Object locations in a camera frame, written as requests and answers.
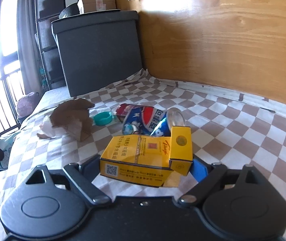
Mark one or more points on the pink stuffed bundle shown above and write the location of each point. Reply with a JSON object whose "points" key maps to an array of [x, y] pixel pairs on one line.
{"points": [[26, 104]]}

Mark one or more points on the brown cardboard box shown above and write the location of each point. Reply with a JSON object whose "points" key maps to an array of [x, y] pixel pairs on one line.
{"points": [[86, 6]]}

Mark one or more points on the small red box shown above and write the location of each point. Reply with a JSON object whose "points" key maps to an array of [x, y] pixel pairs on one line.
{"points": [[123, 109]]}

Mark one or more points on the crumpled white tissue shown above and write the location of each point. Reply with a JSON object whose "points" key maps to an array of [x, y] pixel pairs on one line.
{"points": [[48, 131]]}

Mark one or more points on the torn brown cardboard piece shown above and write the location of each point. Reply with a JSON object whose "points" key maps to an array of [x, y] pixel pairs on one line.
{"points": [[73, 116]]}

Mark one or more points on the checkered beige blanket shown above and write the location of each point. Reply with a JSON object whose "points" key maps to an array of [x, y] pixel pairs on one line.
{"points": [[234, 129]]}

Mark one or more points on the balcony metal railing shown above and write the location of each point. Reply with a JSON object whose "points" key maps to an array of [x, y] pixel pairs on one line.
{"points": [[11, 90]]}

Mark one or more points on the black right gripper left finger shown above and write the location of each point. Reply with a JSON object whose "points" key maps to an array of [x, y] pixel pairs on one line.
{"points": [[82, 175]]}

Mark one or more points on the crushed blue Pepsi can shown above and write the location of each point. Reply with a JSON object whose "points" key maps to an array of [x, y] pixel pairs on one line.
{"points": [[173, 117]]}

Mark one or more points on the grey brown curtain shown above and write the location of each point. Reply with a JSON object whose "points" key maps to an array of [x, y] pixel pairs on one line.
{"points": [[28, 53]]}

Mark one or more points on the teal plastic lid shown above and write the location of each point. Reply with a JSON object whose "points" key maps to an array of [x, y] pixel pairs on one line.
{"points": [[103, 118]]}

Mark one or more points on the dark grey storage box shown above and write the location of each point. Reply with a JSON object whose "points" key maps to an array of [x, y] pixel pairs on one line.
{"points": [[97, 48]]}

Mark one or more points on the black drawer tower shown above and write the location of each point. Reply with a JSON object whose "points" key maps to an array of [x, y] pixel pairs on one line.
{"points": [[47, 11]]}

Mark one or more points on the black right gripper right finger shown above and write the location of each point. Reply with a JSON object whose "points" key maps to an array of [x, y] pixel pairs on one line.
{"points": [[208, 177]]}

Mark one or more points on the yellow cigarette carton box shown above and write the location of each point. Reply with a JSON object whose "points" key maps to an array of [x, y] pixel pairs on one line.
{"points": [[147, 160]]}

